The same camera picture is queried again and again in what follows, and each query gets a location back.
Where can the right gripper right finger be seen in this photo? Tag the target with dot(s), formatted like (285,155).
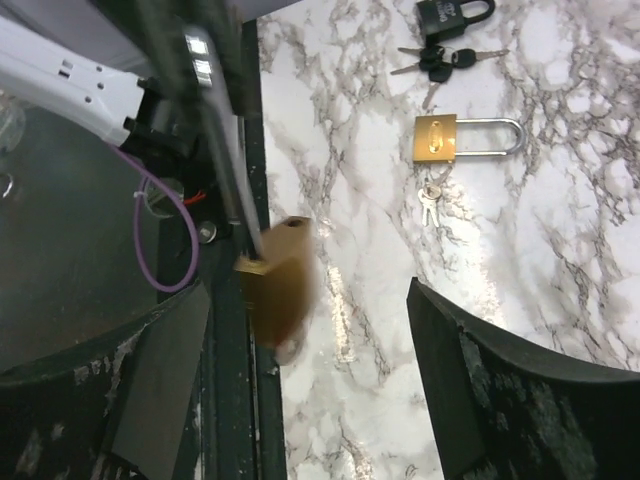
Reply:
(502,407)

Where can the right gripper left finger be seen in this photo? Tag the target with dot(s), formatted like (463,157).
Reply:
(119,406)

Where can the small brass padlock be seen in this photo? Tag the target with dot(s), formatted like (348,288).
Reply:
(276,264)

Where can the silver keys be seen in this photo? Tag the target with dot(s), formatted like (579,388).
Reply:
(429,195)

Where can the large brass padlock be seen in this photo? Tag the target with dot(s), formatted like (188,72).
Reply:
(435,138)

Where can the black padlock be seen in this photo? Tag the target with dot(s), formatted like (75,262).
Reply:
(444,20)

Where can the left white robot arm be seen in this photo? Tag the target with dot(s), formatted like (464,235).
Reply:
(121,108)

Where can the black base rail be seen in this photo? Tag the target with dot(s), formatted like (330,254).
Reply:
(237,395)

